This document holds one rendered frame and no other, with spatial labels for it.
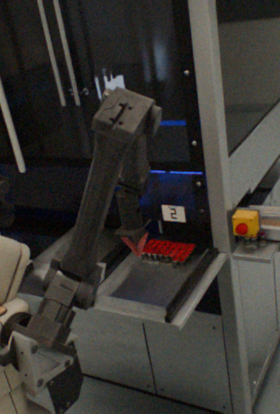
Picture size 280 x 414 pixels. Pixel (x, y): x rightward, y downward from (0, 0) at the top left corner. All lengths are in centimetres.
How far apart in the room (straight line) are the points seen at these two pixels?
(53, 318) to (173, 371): 130
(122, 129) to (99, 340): 162
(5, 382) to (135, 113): 66
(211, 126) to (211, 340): 86
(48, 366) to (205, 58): 96
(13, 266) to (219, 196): 81
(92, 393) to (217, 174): 139
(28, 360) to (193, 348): 119
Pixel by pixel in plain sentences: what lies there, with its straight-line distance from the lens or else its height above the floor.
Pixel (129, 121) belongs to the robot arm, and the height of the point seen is 157.
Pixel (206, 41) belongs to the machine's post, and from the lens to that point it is 154.
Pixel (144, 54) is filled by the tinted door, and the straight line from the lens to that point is 164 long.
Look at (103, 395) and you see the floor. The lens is 260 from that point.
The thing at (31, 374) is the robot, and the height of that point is 115.
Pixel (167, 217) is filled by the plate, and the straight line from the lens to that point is 180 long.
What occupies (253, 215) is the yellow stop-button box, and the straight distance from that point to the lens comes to 168.
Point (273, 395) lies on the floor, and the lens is 250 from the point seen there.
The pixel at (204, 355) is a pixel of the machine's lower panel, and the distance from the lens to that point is 212.
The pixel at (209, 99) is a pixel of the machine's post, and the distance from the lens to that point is 157.
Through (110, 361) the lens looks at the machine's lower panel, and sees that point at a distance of 243.
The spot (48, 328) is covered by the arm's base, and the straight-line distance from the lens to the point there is 101.
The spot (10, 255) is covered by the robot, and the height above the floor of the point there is 132.
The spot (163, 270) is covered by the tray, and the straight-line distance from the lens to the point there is 172.
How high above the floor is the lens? 180
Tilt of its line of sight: 25 degrees down
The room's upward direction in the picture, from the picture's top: 10 degrees counter-clockwise
